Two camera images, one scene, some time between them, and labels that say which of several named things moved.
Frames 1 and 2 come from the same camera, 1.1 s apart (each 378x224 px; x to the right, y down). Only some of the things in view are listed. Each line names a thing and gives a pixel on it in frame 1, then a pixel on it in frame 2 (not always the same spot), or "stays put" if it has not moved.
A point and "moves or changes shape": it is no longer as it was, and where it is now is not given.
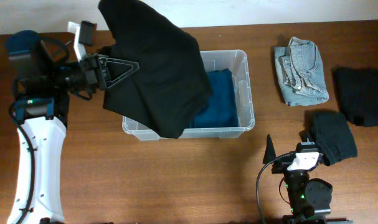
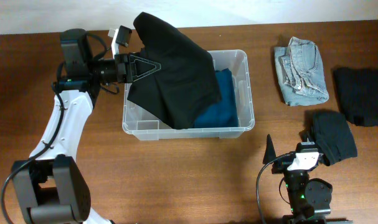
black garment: (171, 86) moves or changes shape
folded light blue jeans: (300, 73) stays put
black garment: (362, 94) stays put
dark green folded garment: (330, 133) stays put
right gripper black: (269, 154) stays put
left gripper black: (93, 72) to (126, 68)
